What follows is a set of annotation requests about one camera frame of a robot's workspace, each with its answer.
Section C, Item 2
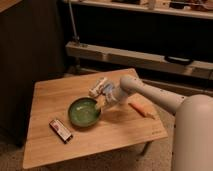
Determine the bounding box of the white snack packet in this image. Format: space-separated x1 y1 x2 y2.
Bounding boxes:
89 77 108 98

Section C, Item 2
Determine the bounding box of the grey metal shelf rack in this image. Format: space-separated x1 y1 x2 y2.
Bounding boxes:
63 0 213 81

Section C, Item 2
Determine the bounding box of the green ceramic bowl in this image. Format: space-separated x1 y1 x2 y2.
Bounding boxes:
68 97 101 127

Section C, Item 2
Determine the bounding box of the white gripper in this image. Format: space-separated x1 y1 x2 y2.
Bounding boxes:
95 86 127 110

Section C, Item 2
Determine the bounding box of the wooden folding table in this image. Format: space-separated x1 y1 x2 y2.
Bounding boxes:
23 68 167 169

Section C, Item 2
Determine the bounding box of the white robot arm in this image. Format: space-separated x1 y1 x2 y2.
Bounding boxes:
97 75 213 171

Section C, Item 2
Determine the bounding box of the orange carrot toy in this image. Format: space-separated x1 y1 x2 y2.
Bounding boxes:
128 102 155 120

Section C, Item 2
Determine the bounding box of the black handle on shelf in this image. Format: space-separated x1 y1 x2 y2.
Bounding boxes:
164 56 193 65

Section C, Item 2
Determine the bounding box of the dark cabinet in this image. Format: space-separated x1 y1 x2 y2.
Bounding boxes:
0 0 65 146

